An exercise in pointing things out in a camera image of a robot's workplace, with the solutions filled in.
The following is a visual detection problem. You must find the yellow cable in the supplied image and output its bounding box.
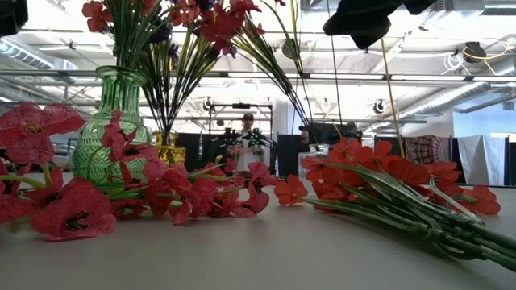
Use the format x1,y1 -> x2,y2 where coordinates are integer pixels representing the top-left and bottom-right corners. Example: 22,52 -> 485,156
380,38 -> 406,159

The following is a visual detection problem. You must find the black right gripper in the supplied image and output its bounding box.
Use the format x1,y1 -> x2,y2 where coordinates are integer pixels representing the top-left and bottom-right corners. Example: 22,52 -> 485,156
322,0 -> 439,50

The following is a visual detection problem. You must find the green glass vase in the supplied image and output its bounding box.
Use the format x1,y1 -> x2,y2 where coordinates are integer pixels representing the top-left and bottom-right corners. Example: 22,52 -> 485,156
72,65 -> 151,190

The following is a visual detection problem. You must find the person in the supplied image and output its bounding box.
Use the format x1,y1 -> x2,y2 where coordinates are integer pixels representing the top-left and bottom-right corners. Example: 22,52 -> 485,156
235,112 -> 263,175

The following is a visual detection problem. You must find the clear glass vase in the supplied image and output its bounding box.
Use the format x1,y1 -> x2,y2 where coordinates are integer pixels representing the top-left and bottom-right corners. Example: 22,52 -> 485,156
298,143 -> 331,190

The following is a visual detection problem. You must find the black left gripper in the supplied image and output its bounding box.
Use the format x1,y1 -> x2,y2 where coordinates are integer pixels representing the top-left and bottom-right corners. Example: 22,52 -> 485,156
0,0 -> 29,38

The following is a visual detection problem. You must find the yellow glass vase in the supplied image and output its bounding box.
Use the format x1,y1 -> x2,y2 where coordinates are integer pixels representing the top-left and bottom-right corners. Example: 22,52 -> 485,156
154,131 -> 188,166

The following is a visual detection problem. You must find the patterned hanging tapestry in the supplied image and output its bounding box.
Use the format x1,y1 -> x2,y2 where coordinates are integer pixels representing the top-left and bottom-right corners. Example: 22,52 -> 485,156
404,135 -> 452,166

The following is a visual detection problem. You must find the white hanging sheet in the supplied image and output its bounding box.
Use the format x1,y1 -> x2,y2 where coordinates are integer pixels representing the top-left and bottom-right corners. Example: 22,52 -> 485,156
457,135 -> 510,187

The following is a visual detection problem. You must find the black hanging cable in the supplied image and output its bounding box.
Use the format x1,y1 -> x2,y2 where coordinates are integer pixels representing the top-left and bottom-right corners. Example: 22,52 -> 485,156
325,0 -> 343,136

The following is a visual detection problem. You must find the red artificial flower stem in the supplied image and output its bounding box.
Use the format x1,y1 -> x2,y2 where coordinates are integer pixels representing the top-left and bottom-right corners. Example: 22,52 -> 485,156
273,159 -> 516,273
81,0 -> 198,72
298,136 -> 408,178

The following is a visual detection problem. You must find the pink artificial flower stem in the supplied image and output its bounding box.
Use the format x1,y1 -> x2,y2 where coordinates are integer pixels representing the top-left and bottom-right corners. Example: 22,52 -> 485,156
0,102 -> 279,242
199,0 -> 319,148

